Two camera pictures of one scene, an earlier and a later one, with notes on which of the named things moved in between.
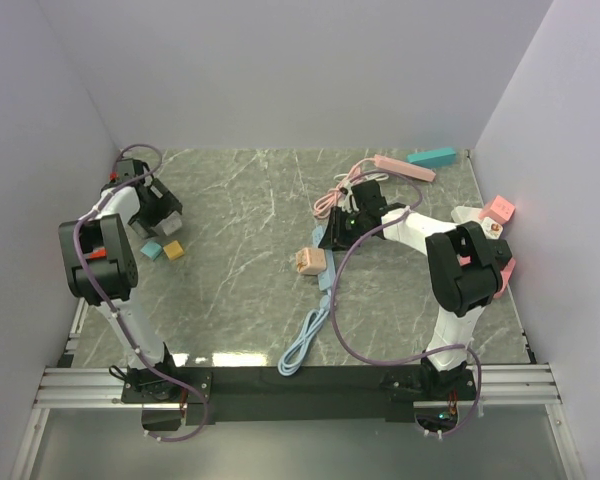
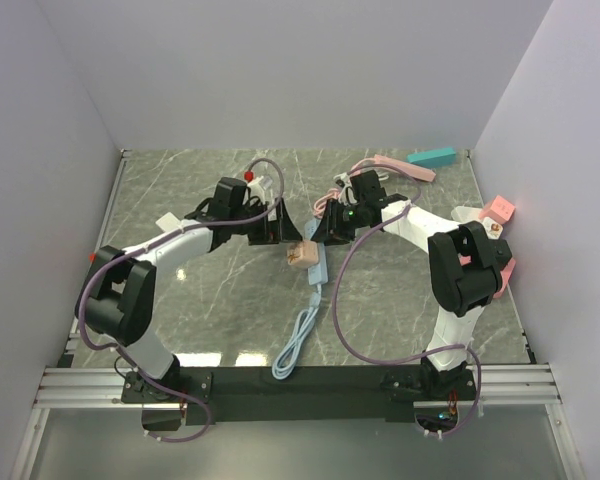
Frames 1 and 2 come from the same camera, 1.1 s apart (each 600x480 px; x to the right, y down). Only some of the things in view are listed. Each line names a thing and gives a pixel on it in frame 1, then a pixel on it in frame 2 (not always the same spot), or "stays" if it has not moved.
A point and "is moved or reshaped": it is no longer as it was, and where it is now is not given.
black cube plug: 501,252 stays
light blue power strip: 326,280 is moved or reshaped
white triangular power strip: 461,214 stays
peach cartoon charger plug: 311,260 is moved or reshaped
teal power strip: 436,157 stays
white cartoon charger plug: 491,229 stays
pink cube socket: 501,209 stays
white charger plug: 171,223 stays
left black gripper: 166,205 → 274,232
